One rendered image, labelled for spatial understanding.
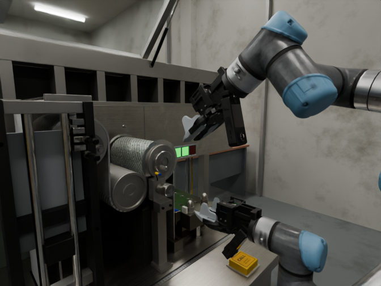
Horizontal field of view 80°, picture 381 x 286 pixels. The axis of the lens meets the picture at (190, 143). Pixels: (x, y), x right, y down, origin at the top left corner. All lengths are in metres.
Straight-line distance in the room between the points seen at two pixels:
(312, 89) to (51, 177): 0.50
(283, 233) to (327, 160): 2.94
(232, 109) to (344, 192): 3.11
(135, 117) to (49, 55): 0.40
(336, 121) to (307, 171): 0.77
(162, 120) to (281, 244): 0.81
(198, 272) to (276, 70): 0.65
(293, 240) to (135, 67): 0.90
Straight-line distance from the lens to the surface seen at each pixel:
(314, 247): 0.59
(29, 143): 0.48
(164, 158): 0.76
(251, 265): 0.86
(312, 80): 0.42
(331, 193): 3.59
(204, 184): 1.75
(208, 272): 0.85
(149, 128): 1.13
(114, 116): 1.03
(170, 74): 1.23
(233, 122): 0.51
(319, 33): 3.62
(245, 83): 0.49
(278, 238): 0.60
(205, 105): 0.55
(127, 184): 0.72
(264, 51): 0.47
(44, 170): 0.52
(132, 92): 1.09
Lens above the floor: 1.43
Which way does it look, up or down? 9 degrees down
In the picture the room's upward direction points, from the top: straight up
